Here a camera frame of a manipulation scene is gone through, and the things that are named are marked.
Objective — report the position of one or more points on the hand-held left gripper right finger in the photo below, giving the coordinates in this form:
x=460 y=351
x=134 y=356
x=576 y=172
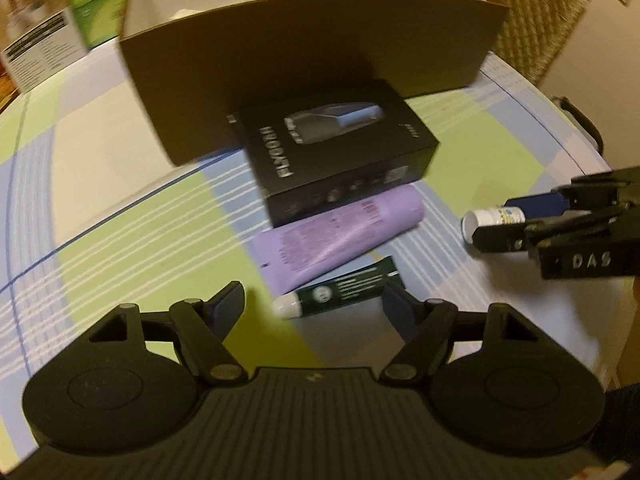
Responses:
x=400 y=307

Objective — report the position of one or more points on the small white bottle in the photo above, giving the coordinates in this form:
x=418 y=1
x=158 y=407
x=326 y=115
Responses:
x=487 y=220

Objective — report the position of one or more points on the black product box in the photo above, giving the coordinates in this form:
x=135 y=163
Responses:
x=330 y=160

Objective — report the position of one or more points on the white box with photo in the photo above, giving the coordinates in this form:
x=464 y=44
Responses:
x=40 y=35

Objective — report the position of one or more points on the purple tube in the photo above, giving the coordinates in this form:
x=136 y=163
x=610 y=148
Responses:
x=340 y=232

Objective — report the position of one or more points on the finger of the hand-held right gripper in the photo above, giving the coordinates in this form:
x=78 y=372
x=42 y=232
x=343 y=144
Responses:
x=540 y=206
x=505 y=240

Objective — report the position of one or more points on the brown cardboard box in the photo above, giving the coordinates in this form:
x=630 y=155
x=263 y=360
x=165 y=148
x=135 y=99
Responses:
x=300 y=50

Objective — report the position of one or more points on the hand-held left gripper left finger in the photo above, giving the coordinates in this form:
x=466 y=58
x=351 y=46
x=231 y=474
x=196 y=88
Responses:
x=227 y=306

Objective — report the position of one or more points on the green tube with white cap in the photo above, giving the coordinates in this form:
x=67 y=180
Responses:
x=345 y=287

